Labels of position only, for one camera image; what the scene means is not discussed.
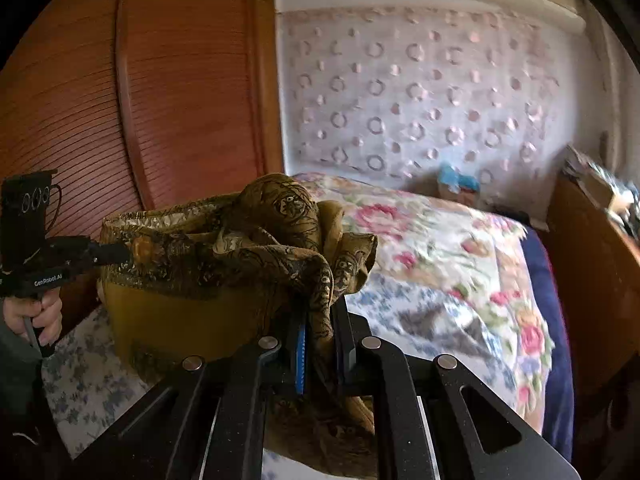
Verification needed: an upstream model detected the floral patchwork quilt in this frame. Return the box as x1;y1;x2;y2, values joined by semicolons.
292;172;556;433

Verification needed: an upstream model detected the navy blue blanket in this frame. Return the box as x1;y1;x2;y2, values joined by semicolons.
520;225;576;461

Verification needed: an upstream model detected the person's left hand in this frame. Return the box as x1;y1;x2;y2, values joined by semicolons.
5;296;63;347

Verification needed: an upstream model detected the pile of folded fabrics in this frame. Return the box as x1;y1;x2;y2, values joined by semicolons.
564;145;601;181

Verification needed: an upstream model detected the person's left forearm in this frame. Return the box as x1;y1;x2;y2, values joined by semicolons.
0;322;43;461

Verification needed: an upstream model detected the brown wooden louvred wardrobe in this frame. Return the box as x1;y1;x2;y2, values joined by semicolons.
0;0;286;321

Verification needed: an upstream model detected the blue tissue pack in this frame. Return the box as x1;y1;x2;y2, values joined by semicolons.
437;162;481;206

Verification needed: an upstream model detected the cardboard box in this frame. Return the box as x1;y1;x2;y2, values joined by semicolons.
580;170;618;206

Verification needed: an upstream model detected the long wooden cabinet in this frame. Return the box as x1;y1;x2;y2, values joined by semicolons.
545;170;640;411

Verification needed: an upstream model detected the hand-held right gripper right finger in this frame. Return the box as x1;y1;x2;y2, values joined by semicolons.
327;300;576;480

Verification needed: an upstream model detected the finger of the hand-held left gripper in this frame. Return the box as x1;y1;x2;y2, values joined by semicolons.
85;239;132;267

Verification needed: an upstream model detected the blue and white floral sheet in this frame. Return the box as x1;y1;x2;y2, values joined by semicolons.
40;280;521;480

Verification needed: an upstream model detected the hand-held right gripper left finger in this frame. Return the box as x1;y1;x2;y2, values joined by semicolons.
75;305;308;480

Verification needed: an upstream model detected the golden brown patterned garment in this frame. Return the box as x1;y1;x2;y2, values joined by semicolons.
97;172;381;478

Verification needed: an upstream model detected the white curtain with ring pattern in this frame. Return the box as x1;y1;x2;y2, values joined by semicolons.
277;7;601;191

